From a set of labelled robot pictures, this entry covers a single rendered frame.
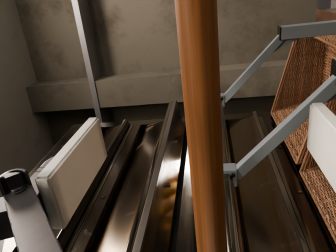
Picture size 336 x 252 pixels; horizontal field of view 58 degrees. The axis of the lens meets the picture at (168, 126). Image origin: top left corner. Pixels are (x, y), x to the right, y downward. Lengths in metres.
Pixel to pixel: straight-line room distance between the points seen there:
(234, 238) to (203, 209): 0.26
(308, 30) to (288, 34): 0.06
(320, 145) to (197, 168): 0.11
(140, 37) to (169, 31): 0.32
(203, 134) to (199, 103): 0.03
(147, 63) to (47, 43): 1.16
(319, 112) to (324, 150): 0.02
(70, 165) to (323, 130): 0.13
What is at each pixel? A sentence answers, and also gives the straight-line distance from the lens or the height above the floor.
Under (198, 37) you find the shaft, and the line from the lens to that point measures 0.22.
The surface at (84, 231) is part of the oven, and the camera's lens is 1.19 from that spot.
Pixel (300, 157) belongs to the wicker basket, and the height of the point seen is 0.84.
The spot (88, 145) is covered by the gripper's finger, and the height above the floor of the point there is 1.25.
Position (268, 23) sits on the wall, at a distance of 3.39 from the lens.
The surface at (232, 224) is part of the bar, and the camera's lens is 0.57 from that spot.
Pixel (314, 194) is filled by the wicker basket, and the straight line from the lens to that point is 1.21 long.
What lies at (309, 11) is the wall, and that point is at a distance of 3.47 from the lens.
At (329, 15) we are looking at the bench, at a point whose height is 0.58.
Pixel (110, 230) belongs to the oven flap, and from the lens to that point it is 1.19.
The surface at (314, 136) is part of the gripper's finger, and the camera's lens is 0.19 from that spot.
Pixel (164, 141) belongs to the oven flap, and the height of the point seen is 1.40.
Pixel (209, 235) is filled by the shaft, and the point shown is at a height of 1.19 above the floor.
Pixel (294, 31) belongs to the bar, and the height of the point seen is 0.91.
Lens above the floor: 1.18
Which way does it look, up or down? 9 degrees up
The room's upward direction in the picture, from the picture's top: 93 degrees counter-clockwise
